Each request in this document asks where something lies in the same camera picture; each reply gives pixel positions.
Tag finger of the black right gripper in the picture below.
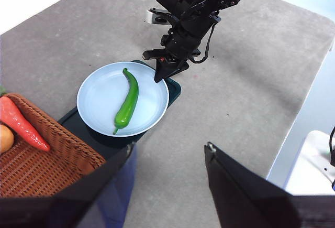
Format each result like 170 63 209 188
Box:
170 59 190 78
154 59 182 83

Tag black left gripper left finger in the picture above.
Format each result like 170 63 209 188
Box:
0 143 137 228

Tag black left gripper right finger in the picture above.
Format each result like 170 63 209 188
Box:
204 140 335 228

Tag long green pepper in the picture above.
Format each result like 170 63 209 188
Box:
113 68 139 135

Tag blue round plate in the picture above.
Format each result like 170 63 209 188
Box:
76 61 170 137

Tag brown wicker basket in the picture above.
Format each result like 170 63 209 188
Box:
0 93 107 199

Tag white plastic housing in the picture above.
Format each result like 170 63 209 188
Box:
284 130 335 194

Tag yellow-brown toy potato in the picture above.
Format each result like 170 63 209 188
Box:
0 124 15 155

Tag dark rectangular tray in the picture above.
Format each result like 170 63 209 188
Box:
57 59 182 162

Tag orange toy carrot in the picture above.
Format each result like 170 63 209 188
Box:
0 85 51 152

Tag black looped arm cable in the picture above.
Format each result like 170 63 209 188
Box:
189 15 222 64

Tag pale grey camera box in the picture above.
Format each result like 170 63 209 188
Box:
145 7 175 26

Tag thin black cable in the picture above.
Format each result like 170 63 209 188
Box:
329 125 335 167

